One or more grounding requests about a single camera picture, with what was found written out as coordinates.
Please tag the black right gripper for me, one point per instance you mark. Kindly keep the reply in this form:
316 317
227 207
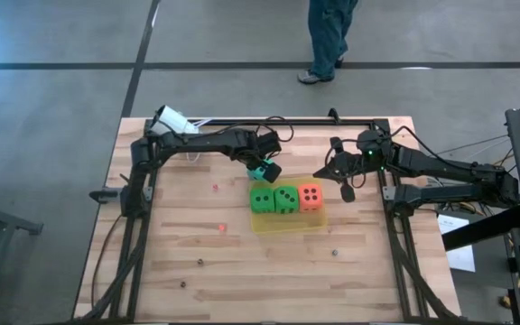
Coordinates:
348 164

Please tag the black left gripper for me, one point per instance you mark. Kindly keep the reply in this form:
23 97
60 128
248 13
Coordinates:
247 151

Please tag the large teal foam die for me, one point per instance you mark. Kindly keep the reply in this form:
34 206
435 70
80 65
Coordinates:
256 173

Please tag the large green foam die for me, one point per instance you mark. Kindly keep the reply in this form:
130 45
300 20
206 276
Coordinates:
262 201
286 199

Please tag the large orange foam die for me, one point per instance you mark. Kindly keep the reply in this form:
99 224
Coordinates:
310 197

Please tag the yellow translucent plastic bin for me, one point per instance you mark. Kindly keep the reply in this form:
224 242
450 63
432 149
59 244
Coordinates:
287 222

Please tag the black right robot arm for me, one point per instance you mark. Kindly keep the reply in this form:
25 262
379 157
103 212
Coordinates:
445 167

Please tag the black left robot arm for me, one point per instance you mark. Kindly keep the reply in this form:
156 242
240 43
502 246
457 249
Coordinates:
197 142

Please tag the person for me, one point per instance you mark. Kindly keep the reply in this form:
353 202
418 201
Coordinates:
327 31

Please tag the white paper sheet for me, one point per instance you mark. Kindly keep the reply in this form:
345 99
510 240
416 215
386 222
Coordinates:
461 259

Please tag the black support beam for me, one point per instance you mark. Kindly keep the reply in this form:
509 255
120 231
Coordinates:
481 228

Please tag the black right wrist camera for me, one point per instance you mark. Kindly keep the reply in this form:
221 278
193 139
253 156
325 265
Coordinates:
348 193

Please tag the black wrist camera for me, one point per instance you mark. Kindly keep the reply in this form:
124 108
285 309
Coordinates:
269 144
348 193

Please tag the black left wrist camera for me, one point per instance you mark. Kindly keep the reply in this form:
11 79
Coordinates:
269 144

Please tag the black aluminium table frame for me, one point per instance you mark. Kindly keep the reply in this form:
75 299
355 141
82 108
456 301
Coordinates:
309 122

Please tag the black clamp mount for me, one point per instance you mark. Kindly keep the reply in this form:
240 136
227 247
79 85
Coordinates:
104 195

